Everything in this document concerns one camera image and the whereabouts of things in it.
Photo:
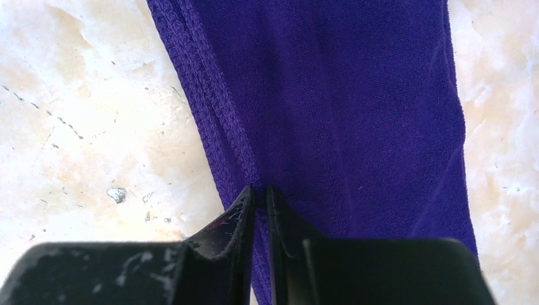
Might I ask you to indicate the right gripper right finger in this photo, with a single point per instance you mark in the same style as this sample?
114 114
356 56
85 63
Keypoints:
308 267

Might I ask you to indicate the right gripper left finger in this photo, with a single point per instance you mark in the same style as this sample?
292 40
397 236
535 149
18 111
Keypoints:
213 266

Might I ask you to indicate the purple towel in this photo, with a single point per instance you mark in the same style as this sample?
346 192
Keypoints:
350 108

